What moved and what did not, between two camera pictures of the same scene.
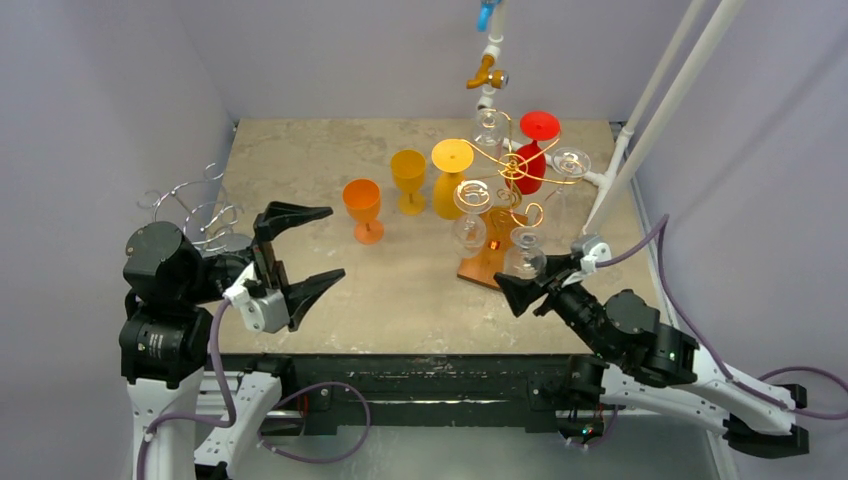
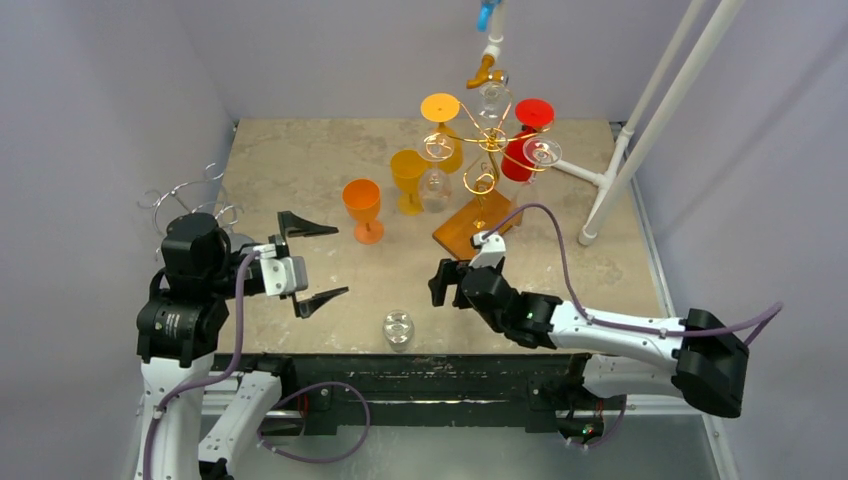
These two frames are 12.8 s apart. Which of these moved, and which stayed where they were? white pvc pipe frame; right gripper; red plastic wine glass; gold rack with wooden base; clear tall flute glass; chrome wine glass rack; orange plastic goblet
Moved: right gripper; clear tall flute glass; red plastic wine glass; gold rack with wooden base
Stayed: orange plastic goblet; white pvc pipe frame; chrome wine glass rack
